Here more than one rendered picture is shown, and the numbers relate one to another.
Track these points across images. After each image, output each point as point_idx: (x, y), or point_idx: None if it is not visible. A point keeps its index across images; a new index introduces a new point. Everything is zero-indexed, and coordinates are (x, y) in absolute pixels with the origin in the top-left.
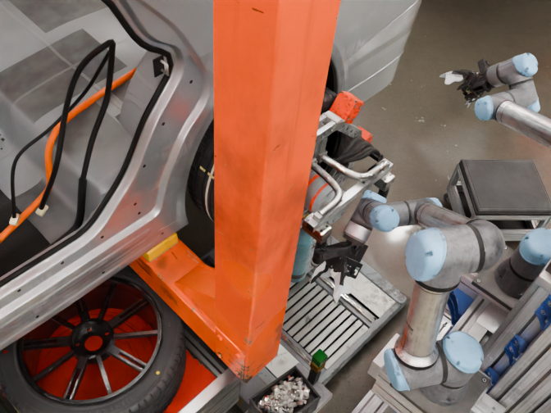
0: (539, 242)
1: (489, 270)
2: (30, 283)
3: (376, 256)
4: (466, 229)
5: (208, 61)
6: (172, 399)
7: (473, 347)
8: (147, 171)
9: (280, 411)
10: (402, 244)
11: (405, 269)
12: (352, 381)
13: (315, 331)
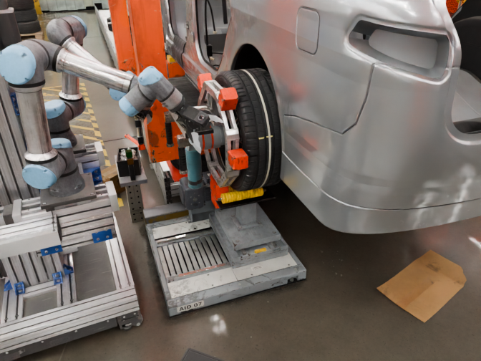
0: (58, 140)
1: (87, 180)
2: (206, 70)
3: (225, 321)
4: (65, 18)
5: (231, 11)
6: (175, 166)
7: (49, 106)
8: (224, 61)
9: (123, 152)
10: (226, 347)
11: (200, 337)
12: (143, 265)
13: (184, 251)
